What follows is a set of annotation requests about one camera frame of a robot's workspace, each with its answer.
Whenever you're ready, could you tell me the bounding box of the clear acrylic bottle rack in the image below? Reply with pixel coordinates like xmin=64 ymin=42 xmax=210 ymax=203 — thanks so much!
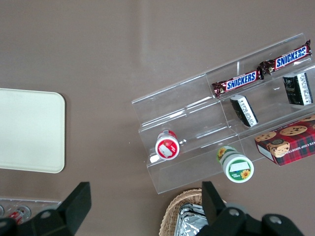
xmin=0 ymin=196 xmax=62 ymax=220

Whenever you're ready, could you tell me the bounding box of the light wicker basket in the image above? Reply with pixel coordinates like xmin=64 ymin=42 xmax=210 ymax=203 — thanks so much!
xmin=159 ymin=188 xmax=228 ymax=236

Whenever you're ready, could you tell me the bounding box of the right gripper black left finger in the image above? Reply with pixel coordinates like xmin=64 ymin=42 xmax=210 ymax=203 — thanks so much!
xmin=22 ymin=181 xmax=92 ymax=236

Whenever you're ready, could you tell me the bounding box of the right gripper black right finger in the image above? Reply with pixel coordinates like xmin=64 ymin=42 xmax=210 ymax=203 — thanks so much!
xmin=199 ymin=181 xmax=256 ymax=236

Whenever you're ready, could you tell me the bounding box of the clear acrylic stepped shelf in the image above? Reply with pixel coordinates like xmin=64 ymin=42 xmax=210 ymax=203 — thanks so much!
xmin=131 ymin=32 xmax=315 ymax=195

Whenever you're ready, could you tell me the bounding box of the green sunflower yogurt cup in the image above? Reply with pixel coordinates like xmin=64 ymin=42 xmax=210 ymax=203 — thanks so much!
xmin=216 ymin=146 xmax=255 ymax=184

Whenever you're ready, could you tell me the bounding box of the red lid yogurt cup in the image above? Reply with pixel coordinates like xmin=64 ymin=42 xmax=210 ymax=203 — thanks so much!
xmin=155 ymin=130 xmax=180 ymax=161

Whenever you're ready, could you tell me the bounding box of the Snickers chocolate bar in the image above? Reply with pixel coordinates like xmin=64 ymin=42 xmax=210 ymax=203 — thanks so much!
xmin=259 ymin=39 xmax=312 ymax=76
xmin=212 ymin=69 xmax=265 ymax=99

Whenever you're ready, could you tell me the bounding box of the small black white box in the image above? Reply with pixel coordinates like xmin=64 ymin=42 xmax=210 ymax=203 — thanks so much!
xmin=282 ymin=72 xmax=315 ymax=106
xmin=229 ymin=94 xmax=259 ymax=128

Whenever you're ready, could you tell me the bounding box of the red tartan cookie box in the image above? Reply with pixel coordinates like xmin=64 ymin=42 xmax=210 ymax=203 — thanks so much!
xmin=254 ymin=115 xmax=315 ymax=167

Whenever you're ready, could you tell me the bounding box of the beige plastic tray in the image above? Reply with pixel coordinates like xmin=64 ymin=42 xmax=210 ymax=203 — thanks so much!
xmin=0 ymin=88 xmax=66 ymax=174

